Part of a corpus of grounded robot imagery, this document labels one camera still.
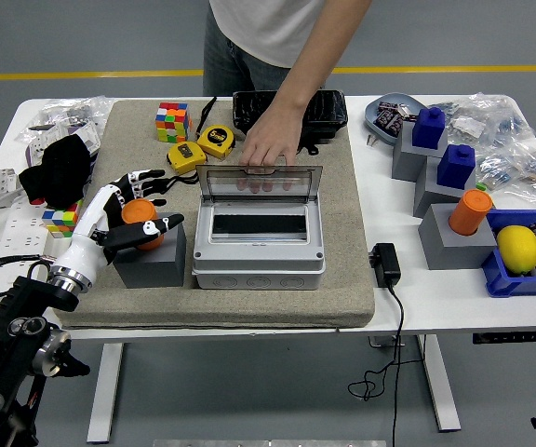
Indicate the orange cylinder battery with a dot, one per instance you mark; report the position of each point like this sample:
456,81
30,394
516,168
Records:
470,212
138,212

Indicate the small metal clip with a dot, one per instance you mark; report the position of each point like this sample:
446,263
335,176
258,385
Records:
372,139

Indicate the yellow lemon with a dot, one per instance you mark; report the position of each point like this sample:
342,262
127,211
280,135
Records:
519,249

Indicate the person's left forearm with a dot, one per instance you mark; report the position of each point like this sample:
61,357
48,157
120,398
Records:
314,60

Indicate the small colourful puzzle cube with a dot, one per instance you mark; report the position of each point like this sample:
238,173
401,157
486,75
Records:
58,221

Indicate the metal table bracket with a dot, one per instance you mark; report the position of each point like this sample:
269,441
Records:
382,342

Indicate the white power strip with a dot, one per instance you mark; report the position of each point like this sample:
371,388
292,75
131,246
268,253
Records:
17,233

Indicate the white purple package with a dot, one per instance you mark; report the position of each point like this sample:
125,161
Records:
35,149

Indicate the black cloth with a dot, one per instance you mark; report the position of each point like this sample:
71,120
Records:
58,172

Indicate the grey block with round hole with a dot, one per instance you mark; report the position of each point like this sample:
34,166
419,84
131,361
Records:
151,270

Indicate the black table control panel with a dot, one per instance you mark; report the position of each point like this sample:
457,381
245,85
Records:
510,337

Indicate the blue block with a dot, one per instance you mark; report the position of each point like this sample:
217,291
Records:
456,167
428,128

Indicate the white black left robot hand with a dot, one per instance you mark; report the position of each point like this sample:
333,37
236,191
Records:
84,242

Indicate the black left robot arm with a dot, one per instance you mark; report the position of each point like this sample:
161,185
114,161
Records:
21,321

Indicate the clear bag of small parts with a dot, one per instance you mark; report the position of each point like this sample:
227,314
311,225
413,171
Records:
482,116
528,172

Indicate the brown wrapped candy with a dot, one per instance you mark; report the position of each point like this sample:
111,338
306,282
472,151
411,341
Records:
389,125
388,108

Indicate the clear plastic parts bag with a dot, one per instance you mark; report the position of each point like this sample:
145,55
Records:
77,109

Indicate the blue-grey dish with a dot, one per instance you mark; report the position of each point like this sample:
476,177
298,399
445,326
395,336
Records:
371,116

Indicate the small green piece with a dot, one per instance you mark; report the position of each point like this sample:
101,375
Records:
482,186

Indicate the black plastic tray device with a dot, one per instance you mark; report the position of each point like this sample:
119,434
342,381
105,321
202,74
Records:
330,112

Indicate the grey box with clear lid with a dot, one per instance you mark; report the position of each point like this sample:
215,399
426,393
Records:
258,265

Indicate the grey-brown mat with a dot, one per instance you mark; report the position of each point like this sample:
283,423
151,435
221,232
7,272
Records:
249,314

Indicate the blue plastic bin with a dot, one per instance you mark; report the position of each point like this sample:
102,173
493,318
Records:
514,284

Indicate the yellow tape measure black label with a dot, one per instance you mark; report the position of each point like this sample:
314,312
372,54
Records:
216,139

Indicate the person's left hand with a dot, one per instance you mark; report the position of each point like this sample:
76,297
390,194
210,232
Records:
272,139

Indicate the person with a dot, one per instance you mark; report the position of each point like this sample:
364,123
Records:
258,28

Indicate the white table leg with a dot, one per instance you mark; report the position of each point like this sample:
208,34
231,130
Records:
440,386
105,396

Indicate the grey block holder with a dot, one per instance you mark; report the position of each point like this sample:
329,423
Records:
405,160
449,251
428,195

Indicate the large colourful puzzle cube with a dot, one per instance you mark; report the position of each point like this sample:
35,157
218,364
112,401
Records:
172,122

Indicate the black power adapter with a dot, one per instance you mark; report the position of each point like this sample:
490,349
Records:
386,265

